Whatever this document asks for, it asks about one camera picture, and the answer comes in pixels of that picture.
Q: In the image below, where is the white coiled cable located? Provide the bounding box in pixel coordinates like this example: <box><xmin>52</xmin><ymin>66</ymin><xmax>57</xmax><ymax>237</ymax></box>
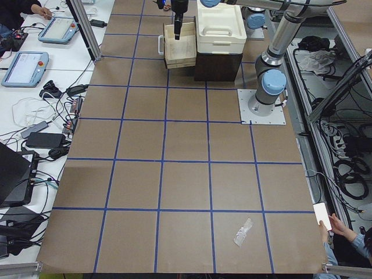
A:
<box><xmin>12</xmin><ymin>97</ymin><xmax>59</xmax><ymax>128</ymax></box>

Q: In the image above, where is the crumpled white cloth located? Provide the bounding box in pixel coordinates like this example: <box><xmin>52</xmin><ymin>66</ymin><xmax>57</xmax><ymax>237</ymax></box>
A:
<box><xmin>299</xmin><ymin>50</ymin><xmax>335</xmax><ymax>75</ymax></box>

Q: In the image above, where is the white plastic tray box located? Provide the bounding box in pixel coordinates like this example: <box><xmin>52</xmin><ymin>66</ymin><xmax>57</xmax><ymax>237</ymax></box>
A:
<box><xmin>196</xmin><ymin>1</ymin><xmax>247</xmax><ymax>54</ymax></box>

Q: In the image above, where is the black laptop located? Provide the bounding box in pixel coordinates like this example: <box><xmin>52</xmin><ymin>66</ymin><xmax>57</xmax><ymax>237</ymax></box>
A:
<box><xmin>1</xmin><ymin>144</ymin><xmax>40</xmax><ymax>208</ymax></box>

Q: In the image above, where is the lower blue teach pendant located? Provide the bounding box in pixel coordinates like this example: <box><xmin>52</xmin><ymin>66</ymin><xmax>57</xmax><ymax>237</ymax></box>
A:
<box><xmin>1</xmin><ymin>51</ymin><xmax>49</xmax><ymax>88</ymax></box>

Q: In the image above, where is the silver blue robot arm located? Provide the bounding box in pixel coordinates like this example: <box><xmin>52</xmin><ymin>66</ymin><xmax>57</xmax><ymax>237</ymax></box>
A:
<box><xmin>223</xmin><ymin>0</ymin><xmax>345</xmax><ymax>116</ymax></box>

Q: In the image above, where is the upper blue teach pendant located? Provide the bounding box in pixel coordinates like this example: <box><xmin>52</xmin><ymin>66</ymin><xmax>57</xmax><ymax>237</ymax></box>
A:
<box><xmin>38</xmin><ymin>17</ymin><xmax>78</xmax><ymax>44</ymax></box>

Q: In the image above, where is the black power adapter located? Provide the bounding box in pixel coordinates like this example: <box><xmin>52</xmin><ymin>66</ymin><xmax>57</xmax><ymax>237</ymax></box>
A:
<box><xmin>26</xmin><ymin>132</ymin><xmax>66</xmax><ymax>149</ymax></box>

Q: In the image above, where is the person left hand under phone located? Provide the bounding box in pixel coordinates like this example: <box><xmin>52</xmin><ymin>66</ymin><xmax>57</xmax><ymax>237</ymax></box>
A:
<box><xmin>319</xmin><ymin>220</ymin><xmax>330</xmax><ymax>243</ymax></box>

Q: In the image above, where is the white smartphone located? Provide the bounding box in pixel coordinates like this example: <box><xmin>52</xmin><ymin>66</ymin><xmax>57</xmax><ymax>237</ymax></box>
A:
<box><xmin>313</xmin><ymin>202</ymin><xmax>332</xmax><ymax>231</ymax></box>

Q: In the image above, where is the aluminium frame post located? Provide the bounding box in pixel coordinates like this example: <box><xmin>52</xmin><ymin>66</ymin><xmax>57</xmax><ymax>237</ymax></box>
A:
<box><xmin>66</xmin><ymin>0</ymin><xmax>102</xmax><ymax>63</ymax></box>

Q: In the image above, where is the clear plastic wrapper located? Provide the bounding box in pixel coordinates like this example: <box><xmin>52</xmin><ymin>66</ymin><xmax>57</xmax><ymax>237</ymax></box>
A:
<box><xmin>233</xmin><ymin>217</ymin><xmax>253</xmax><ymax>247</ymax></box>

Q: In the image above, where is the wooden drawer with white handle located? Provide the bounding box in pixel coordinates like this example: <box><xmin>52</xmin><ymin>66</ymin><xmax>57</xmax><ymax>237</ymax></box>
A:
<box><xmin>158</xmin><ymin>22</ymin><xmax>196</xmax><ymax>69</ymax></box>

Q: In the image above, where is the dark brown drawer cabinet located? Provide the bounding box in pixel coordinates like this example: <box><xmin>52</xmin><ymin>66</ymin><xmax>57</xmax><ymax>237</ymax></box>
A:
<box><xmin>194</xmin><ymin>52</ymin><xmax>243</xmax><ymax>81</ymax></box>

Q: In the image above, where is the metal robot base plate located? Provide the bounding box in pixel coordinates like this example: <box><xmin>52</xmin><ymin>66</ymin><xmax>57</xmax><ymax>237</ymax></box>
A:
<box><xmin>237</xmin><ymin>89</ymin><xmax>286</xmax><ymax>126</ymax></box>

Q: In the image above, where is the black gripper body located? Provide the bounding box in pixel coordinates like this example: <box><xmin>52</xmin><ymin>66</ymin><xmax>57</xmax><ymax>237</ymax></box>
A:
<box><xmin>171</xmin><ymin>0</ymin><xmax>188</xmax><ymax>23</ymax></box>

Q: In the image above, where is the person right hand at phone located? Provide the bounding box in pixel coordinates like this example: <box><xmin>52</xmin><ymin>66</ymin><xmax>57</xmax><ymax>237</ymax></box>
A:
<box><xmin>329</xmin><ymin>213</ymin><xmax>357</xmax><ymax>242</ymax></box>

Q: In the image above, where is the blue teach pendant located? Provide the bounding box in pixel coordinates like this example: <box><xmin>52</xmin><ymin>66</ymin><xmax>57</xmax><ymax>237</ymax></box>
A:
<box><xmin>1</xmin><ymin>51</ymin><xmax>49</xmax><ymax>88</ymax></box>
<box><xmin>38</xmin><ymin>17</ymin><xmax>78</xmax><ymax>44</ymax></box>

